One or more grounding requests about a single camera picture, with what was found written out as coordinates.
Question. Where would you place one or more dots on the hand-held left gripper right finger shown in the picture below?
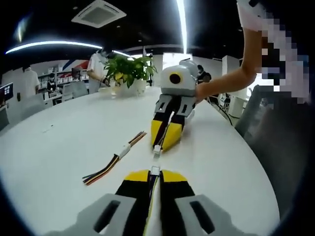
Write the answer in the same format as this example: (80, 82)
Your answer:
(177, 194)

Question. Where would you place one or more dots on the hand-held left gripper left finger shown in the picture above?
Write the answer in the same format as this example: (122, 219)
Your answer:
(128, 196)

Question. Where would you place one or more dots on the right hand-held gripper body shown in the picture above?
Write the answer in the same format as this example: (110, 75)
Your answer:
(184, 83)

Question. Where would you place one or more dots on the person's right hand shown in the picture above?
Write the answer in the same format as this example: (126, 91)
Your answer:
(201, 92)

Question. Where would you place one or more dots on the black tripod stand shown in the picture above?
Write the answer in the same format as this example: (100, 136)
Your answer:
(148, 66)

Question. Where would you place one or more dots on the white planter box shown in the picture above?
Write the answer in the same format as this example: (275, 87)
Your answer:
(133, 87)

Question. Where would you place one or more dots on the green potted plant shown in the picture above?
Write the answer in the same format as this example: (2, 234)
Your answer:
(128, 68)

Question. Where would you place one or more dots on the straight ceiling light strip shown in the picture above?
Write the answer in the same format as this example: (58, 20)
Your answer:
(182, 24)

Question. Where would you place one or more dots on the grey office chair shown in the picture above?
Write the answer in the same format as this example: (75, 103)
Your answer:
(248, 113)

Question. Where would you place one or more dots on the pale office chair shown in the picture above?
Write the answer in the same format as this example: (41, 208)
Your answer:
(75, 91)

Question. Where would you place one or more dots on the person's white shirt sleeve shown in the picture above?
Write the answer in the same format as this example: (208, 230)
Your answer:
(251, 14)

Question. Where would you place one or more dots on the shelves with white boxes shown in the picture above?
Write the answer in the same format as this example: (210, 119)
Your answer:
(66, 76)

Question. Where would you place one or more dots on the ceiling air conditioner vent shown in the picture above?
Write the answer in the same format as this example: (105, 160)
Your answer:
(98, 12)

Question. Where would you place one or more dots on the long curved ceiling light strip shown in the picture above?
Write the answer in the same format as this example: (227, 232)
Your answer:
(54, 45)

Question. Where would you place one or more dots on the wall display screen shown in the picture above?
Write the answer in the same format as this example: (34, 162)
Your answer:
(7, 91)

